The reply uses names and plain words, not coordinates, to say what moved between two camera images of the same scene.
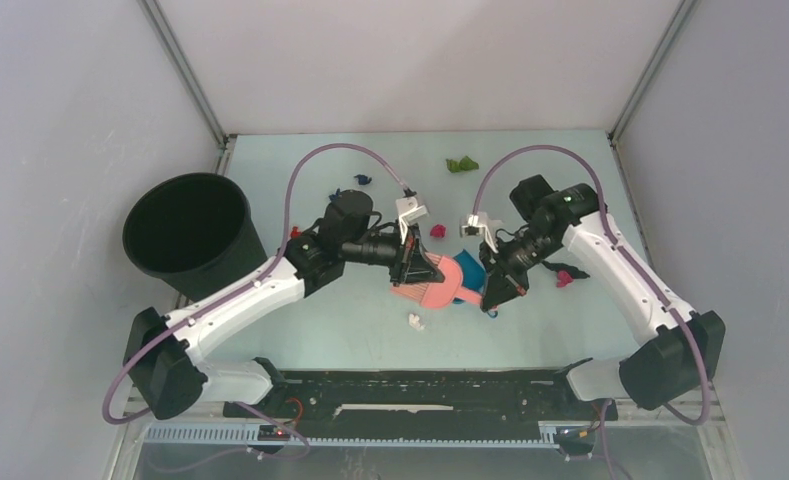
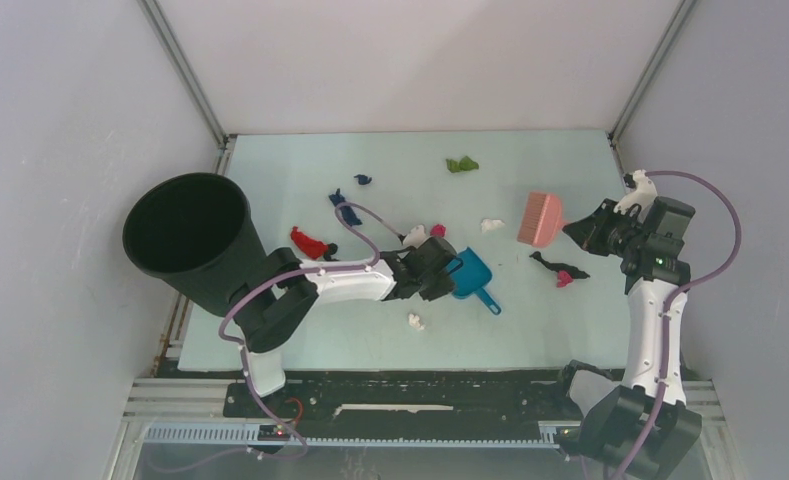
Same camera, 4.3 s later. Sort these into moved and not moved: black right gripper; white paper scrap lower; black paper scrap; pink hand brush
Moved: black right gripper; pink hand brush
Not moved: white paper scrap lower; black paper scrap
